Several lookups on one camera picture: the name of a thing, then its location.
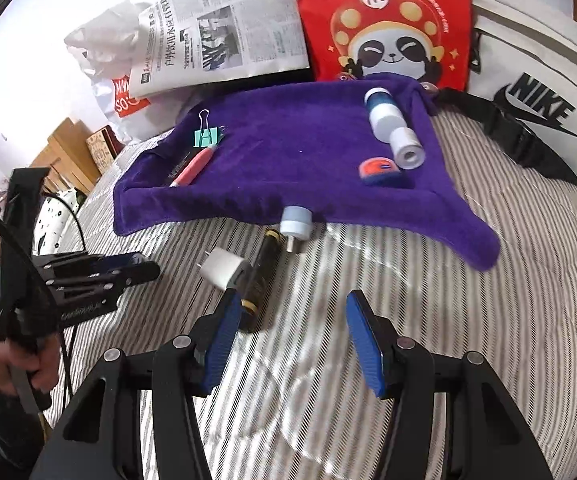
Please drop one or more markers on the folded newspaper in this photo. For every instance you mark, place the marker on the folded newspaper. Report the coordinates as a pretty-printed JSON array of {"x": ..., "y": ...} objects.
[{"x": 248, "y": 25}]

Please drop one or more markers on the blue and orange tape measure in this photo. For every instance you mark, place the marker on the blue and orange tape measure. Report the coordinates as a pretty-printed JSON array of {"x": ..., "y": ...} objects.
[{"x": 381, "y": 174}]

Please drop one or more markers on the striped quilt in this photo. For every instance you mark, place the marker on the striped quilt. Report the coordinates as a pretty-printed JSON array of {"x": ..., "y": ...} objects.
[{"x": 418, "y": 300}]

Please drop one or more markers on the purple towel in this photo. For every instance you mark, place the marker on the purple towel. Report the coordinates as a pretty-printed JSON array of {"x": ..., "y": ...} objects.
[{"x": 293, "y": 160}]

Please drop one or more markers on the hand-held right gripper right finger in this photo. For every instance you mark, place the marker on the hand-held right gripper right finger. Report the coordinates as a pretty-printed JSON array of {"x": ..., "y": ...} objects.
[{"x": 366, "y": 345}]

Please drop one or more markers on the white tape roll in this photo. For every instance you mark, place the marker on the white tape roll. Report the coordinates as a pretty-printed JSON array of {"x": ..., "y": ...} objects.
[{"x": 404, "y": 149}]

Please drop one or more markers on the white star print cloth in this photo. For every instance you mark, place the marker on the white star print cloth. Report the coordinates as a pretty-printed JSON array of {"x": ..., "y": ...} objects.
[{"x": 56, "y": 220}]

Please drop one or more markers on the white and blue jar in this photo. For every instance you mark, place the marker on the white and blue jar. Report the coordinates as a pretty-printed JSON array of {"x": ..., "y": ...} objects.
[{"x": 386, "y": 115}]

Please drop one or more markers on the white plastic bag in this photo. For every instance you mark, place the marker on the white plastic bag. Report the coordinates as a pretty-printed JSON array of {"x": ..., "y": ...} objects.
[{"x": 98, "y": 45}]

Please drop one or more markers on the small round brown charm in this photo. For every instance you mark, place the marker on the small round brown charm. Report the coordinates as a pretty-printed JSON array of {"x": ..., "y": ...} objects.
[
  {"x": 429, "y": 91},
  {"x": 346, "y": 77}
]

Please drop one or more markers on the light blue plug adapter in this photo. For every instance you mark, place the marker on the light blue plug adapter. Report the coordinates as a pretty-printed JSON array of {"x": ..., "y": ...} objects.
[{"x": 294, "y": 220}]

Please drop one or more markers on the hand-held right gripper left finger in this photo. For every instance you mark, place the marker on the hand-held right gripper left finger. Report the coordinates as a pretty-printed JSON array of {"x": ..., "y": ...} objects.
[{"x": 223, "y": 345}]

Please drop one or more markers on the green binder clip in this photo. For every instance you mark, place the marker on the green binder clip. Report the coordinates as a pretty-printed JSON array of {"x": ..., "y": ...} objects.
[{"x": 208, "y": 135}]

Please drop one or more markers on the black pen with gold rings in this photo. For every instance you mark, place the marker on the black pen with gold rings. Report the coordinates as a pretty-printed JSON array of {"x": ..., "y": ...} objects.
[{"x": 263, "y": 270}]

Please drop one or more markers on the wooden furniture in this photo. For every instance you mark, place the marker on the wooden furniture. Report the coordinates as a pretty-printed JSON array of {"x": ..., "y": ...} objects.
[{"x": 66, "y": 145}]

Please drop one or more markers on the pink red tube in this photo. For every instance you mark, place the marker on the pink red tube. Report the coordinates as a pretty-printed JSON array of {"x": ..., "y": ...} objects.
[{"x": 193, "y": 167}]

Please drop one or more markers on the white charger plug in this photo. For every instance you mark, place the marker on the white charger plug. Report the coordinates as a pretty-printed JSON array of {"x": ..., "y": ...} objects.
[{"x": 221, "y": 267}]

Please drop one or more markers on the white waist bag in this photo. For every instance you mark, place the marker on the white waist bag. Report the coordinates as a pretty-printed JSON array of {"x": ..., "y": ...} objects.
[{"x": 518, "y": 35}]

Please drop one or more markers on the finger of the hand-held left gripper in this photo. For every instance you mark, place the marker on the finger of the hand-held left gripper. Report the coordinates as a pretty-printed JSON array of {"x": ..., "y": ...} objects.
[
  {"x": 138, "y": 274},
  {"x": 108, "y": 261}
]

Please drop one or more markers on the patterned brown box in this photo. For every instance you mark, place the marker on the patterned brown box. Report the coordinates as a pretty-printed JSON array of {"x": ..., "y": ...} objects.
[{"x": 101, "y": 150}]

